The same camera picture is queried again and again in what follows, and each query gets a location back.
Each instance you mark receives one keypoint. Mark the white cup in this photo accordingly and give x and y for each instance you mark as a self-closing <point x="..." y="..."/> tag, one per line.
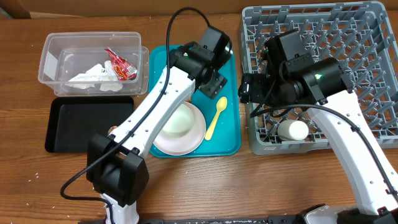
<point x="292" y="130"/>

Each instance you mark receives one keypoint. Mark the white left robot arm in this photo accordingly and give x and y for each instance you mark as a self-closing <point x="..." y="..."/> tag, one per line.
<point x="117" y="167"/>

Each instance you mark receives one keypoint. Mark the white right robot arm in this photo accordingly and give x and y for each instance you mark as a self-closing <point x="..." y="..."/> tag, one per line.
<point x="325" y="91"/>

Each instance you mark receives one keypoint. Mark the yellow plastic spoon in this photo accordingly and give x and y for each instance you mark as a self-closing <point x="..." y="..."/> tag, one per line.
<point x="220" y="107"/>

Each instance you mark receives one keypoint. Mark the white bowl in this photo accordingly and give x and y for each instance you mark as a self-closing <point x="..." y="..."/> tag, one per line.
<point x="180" y="122"/>

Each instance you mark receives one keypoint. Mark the pink plate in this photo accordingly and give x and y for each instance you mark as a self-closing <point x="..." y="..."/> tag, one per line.
<point x="186" y="144"/>

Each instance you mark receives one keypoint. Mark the grey dish rack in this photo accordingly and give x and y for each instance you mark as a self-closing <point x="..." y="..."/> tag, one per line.
<point x="358" y="34"/>

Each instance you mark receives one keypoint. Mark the black tray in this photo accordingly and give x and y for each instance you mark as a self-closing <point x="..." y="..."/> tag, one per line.
<point x="74" y="120"/>

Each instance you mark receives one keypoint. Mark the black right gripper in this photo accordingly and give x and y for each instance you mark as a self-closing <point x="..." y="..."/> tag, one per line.
<point x="252" y="91"/>

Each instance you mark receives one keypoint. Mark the red snack wrapper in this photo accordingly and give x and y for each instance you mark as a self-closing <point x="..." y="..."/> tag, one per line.
<point x="124" y="70"/>

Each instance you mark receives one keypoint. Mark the teal tray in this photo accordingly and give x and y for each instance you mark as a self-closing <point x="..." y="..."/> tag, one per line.
<point x="226" y="139"/>

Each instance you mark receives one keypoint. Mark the white tissue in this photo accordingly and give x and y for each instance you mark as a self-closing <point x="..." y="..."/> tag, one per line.
<point x="98" y="73"/>

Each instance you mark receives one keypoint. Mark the clear plastic bin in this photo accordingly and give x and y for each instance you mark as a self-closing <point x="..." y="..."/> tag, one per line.
<point x="67" y="54"/>

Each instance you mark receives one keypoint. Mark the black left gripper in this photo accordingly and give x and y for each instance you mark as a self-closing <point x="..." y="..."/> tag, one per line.
<point x="217" y="82"/>

